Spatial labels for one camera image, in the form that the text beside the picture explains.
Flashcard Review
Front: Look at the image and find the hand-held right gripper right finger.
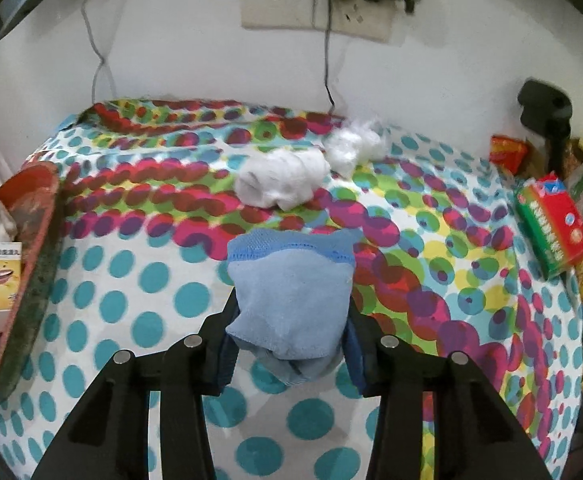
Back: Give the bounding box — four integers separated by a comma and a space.
343, 299, 553, 480

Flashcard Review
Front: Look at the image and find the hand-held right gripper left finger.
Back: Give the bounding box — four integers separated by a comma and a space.
30, 289, 241, 480

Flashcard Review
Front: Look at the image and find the light blue banded sock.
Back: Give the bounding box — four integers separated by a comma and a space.
224, 227, 363, 388

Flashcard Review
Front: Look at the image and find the red oval tray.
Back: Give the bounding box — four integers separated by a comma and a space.
0, 162, 66, 410

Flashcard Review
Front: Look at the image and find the yellow smiling face box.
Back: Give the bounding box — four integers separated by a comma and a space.
0, 241, 25, 335

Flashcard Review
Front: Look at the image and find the polka dot cloth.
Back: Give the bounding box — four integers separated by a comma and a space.
0, 97, 583, 480

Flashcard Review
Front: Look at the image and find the white fluffy cloth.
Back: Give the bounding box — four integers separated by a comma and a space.
233, 147, 331, 212

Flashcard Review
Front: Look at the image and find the crumpled clear plastic bag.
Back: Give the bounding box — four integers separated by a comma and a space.
324, 117, 388, 177

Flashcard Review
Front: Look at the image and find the red and green box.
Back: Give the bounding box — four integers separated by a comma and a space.
513, 172, 583, 282

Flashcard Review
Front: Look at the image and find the red snack packet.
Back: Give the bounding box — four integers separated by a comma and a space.
488, 134, 530, 179

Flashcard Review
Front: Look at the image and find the black clamp stand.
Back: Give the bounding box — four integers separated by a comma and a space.
516, 78, 572, 173

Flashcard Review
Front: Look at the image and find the charger cable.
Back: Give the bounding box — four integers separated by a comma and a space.
323, 0, 338, 108

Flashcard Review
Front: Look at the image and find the thin grey cable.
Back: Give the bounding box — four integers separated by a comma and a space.
80, 0, 119, 103

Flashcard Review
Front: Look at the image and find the white wall outlet plate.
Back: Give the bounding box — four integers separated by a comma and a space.
240, 0, 393, 44

